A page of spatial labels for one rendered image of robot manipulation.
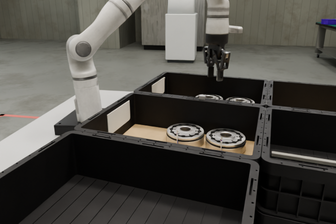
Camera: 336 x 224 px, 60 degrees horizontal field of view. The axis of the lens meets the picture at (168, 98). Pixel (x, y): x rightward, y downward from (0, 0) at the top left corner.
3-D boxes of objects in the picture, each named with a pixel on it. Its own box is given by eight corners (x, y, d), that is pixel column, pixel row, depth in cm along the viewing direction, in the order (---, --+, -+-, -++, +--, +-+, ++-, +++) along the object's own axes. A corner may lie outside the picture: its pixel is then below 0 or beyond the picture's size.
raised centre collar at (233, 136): (214, 138, 75) (214, 136, 75) (218, 131, 79) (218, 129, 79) (233, 142, 73) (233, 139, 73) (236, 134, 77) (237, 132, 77)
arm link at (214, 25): (244, 33, 95) (245, 13, 93) (214, 35, 91) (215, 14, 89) (228, 31, 103) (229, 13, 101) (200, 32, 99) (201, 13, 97)
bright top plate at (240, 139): (201, 143, 74) (201, 140, 73) (211, 127, 83) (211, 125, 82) (242, 150, 70) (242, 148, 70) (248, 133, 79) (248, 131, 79)
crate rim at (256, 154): (71, 139, 65) (70, 129, 64) (131, 98, 91) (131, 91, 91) (258, 172, 52) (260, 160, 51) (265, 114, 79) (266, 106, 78)
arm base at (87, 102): (75, 123, 113) (68, 81, 107) (85, 114, 121) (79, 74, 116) (98, 123, 111) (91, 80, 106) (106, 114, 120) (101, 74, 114)
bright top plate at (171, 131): (160, 135, 78) (160, 133, 77) (176, 122, 86) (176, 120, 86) (196, 143, 73) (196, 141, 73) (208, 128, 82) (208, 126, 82)
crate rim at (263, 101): (131, 98, 91) (131, 91, 91) (164, 77, 118) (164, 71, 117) (265, 114, 79) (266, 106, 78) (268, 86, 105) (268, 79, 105)
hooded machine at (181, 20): (170, 56, 674) (170, -8, 630) (196, 57, 665) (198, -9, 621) (165, 62, 605) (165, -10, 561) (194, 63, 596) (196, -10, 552)
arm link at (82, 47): (118, -6, 103) (110, -4, 111) (64, 49, 99) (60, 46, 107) (135, 14, 108) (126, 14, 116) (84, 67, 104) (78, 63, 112)
